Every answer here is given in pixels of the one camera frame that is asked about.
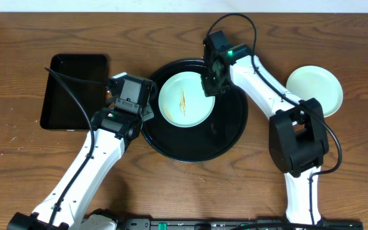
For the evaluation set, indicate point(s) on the light green plate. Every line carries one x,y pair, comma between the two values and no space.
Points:
182,101
316,82

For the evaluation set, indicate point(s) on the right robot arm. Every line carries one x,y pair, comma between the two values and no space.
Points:
297,142

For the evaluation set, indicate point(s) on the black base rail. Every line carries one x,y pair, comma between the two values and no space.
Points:
222,224

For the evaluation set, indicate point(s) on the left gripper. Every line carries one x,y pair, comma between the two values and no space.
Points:
150,112

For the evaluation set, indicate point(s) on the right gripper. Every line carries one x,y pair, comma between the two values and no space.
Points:
210,88

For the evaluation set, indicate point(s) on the round black tray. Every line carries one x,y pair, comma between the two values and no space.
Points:
207,140

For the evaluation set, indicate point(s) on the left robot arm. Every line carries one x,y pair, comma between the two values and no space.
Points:
111,130

